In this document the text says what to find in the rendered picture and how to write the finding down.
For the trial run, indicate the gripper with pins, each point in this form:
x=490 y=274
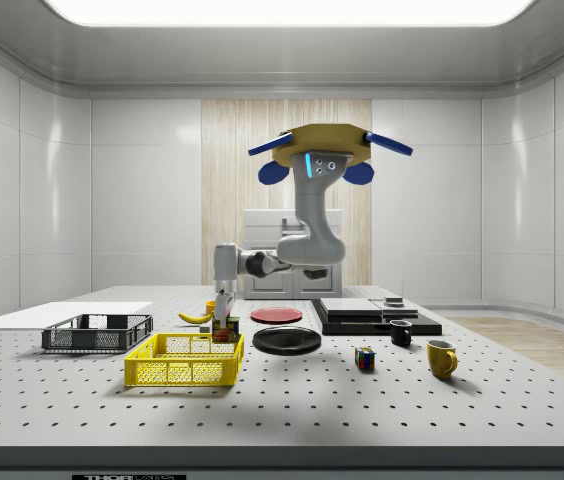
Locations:
x=224 y=305

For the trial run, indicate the flat-sided can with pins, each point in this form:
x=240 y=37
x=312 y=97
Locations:
x=226 y=330

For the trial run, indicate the banana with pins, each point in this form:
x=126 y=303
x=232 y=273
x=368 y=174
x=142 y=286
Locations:
x=193 y=318

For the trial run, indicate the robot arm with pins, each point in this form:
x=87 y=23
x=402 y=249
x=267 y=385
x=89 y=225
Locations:
x=312 y=245

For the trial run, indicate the grey cube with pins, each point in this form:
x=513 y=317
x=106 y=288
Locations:
x=205 y=330

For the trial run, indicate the red plate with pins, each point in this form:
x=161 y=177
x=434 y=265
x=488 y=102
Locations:
x=276 y=315

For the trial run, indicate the black plate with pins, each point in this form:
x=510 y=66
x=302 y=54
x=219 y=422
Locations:
x=287 y=341

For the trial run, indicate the yellow basket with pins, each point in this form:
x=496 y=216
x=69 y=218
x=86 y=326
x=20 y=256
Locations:
x=182 y=372

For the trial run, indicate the white cabinet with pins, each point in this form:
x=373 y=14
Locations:
x=262 y=235

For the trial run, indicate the black stove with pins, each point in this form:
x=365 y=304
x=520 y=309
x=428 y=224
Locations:
x=352 y=312

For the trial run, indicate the dark grey basket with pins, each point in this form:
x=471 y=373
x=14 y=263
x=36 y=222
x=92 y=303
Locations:
x=87 y=340

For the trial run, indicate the puzzle cube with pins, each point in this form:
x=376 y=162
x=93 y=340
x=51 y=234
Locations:
x=365 y=359

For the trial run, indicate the black mug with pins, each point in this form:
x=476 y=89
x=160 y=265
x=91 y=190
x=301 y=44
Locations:
x=400 y=334

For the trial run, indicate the yellow mug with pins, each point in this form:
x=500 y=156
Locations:
x=439 y=360

